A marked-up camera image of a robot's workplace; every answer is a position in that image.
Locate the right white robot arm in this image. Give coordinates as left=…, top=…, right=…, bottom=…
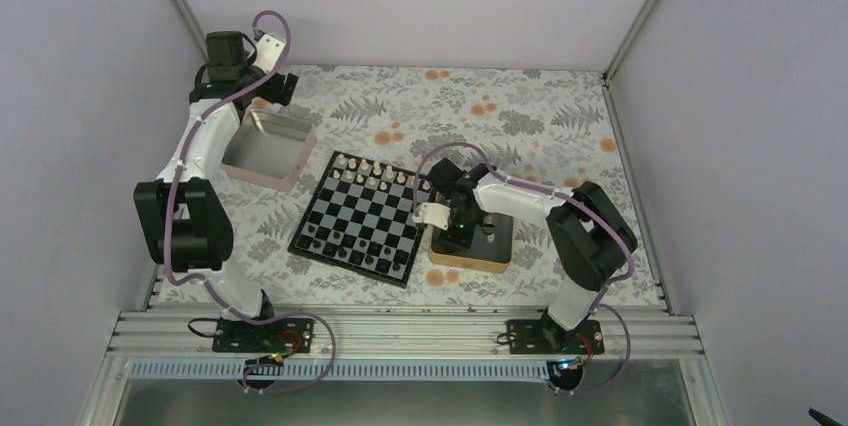
left=413, top=158, right=638, bottom=353

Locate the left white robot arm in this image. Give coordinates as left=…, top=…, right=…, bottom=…
left=133, top=30, right=290, bottom=351

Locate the black white chess board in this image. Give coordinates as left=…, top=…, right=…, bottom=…
left=288, top=151, right=436, bottom=288

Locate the yellow metal tin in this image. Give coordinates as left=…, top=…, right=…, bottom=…
left=428, top=214, right=515, bottom=274

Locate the pink metal tin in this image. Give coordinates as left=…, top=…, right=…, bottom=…
left=221, top=110, right=317, bottom=192

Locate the floral table mat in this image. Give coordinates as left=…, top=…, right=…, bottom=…
left=215, top=66, right=637, bottom=308

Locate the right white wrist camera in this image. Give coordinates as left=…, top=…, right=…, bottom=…
left=413, top=202, right=451, bottom=230

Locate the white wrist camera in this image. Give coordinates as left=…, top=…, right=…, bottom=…
left=253, top=33, right=287, bottom=74
left=413, top=202, right=451, bottom=230

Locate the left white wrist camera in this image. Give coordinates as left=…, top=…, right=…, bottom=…
left=253, top=33, right=287, bottom=74

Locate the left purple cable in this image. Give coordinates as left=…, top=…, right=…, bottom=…
left=162, top=10, right=339, bottom=396

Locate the purple cable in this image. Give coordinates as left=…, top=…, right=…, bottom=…
left=162, top=10, right=339, bottom=396
left=411, top=141, right=637, bottom=398

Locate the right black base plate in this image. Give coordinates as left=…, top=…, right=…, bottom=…
left=496, top=319, right=605, bottom=355

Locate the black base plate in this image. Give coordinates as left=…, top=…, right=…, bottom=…
left=496, top=319, right=605, bottom=355
left=211, top=317, right=314, bottom=355

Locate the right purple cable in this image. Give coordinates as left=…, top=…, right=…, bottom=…
left=411, top=141, right=637, bottom=398

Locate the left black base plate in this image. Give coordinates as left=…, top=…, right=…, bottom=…
left=211, top=317, right=314, bottom=355

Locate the aluminium mounting rail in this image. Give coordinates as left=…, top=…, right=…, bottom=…
left=107, top=303, right=705, bottom=360

